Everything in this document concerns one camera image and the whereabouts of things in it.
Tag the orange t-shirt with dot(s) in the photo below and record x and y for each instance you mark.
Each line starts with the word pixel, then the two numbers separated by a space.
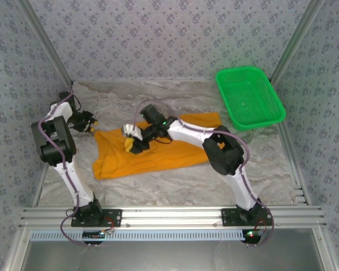
pixel 158 158

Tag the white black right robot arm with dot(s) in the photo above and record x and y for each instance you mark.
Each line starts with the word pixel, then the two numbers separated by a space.
pixel 192 131

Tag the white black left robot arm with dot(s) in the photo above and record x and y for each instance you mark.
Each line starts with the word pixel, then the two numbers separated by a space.
pixel 73 180

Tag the green plastic basket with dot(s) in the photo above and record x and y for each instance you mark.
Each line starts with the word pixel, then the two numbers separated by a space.
pixel 250 98

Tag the left controller board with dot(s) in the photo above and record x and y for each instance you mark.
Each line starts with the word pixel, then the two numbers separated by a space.
pixel 93 235

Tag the controller board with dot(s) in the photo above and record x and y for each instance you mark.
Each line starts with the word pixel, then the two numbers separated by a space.
pixel 93 235
pixel 251 235

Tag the right controller board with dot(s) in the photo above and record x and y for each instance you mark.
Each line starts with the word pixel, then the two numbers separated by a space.
pixel 251 235

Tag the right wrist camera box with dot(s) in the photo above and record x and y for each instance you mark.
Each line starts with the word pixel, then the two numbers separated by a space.
pixel 131 130

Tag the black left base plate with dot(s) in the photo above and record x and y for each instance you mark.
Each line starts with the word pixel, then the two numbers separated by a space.
pixel 115 217

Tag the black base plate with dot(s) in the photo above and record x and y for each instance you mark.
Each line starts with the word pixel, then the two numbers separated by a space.
pixel 115 217
pixel 227 217

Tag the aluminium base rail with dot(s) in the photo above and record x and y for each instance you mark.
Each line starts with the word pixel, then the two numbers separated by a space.
pixel 169 217

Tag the aluminium frame post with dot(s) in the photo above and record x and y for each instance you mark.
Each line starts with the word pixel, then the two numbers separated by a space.
pixel 295 42
pixel 48 42

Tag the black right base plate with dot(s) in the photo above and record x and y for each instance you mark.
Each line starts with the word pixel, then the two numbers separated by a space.
pixel 227 217

